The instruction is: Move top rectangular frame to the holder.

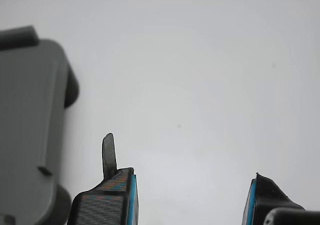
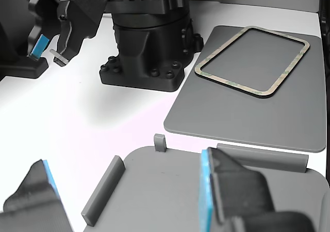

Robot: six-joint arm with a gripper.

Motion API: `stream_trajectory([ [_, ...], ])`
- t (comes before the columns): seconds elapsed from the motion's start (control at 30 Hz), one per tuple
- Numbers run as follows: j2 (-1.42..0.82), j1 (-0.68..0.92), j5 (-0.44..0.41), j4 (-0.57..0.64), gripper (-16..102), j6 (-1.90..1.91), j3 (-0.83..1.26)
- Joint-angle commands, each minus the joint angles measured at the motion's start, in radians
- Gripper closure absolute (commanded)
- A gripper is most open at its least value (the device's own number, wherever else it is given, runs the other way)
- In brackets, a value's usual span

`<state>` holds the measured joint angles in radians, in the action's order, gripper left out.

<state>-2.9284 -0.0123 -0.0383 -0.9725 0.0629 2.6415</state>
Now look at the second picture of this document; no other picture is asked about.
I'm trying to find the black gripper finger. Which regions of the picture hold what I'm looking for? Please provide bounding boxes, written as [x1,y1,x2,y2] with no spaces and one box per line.
[27,0,50,60]

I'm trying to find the black six-joint robot arm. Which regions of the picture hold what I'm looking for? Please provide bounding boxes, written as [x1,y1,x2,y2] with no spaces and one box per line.
[98,0,204,92]

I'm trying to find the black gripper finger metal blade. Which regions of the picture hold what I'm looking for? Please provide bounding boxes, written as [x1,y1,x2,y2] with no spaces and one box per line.
[48,1,86,67]

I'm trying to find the dark gray gripper finger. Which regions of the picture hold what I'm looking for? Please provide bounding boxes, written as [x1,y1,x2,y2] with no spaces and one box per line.
[200,146,317,232]
[0,159,75,232]

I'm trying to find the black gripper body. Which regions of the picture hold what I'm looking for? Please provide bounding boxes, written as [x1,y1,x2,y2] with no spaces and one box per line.
[43,0,109,39]

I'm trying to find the gray holder with ridges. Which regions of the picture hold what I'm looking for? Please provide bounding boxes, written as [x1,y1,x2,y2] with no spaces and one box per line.
[81,133,330,232]

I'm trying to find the flat gray plate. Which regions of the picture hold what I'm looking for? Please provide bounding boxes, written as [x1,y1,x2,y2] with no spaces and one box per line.
[163,24,327,154]

